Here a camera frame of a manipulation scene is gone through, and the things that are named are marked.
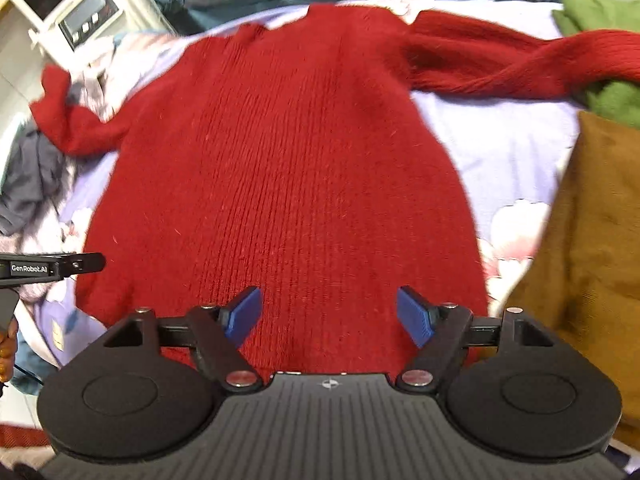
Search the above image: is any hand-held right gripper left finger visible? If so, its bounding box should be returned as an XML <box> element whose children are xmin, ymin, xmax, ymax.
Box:
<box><xmin>103</xmin><ymin>286</ymin><xmax>264</xmax><ymax>394</ymax></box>

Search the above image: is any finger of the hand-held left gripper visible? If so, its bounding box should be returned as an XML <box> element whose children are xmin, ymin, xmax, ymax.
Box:
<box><xmin>54</xmin><ymin>252</ymin><xmax>107</xmax><ymax>277</ymax></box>

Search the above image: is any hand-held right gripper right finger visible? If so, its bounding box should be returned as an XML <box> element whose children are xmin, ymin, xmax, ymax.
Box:
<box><xmin>395</xmin><ymin>285</ymin><xmax>556</xmax><ymax>394</ymax></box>

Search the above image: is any red knit sweater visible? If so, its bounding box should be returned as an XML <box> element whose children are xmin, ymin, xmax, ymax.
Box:
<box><xmin>30</xmin><ymin>2</ymin><xmax>640</xmax><ymax>376</ymax></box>

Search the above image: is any person's left hand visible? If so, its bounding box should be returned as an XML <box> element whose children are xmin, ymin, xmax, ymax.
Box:
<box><xmin>0</xmin><ymin>316</ymin><xmax>20</xmax><ymax>386</ymax></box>

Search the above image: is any grey dark garment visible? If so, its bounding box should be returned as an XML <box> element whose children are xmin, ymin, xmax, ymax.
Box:
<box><xmin>0</xmin><ymin>125</ymin><xmax>68</xmax><ymax>236</ymax></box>

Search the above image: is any mustard brown cloth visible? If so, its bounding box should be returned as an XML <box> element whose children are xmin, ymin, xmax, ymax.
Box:
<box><xmin>505</xmin><ymin>110</ymin><xmax>640</xmax><ymax>453</ymax></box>

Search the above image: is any floral lilac bed sheet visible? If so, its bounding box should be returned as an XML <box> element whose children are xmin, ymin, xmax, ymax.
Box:
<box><xmin>15</xmin><ymin>0</ymin><xmax>588</xmax><ymax>376</ymax></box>

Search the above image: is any grey electronic device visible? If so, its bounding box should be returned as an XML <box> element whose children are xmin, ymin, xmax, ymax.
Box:
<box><xmin>57</xmin><ymin>0</ymin><xmax>121</xmax><ymax>50</ymax></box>

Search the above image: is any white framed device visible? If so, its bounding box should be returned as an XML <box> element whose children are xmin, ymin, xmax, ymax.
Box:
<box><xmin>0</xmin><ymin>0</ymin><xmax>176</xmax><ymax>61</ymax></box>

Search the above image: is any green cloth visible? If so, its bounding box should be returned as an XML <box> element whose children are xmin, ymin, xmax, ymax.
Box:
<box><xmin>552</xmin><ymin>0</ymin><xmax>640</xmax><ymax>128</ymax></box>

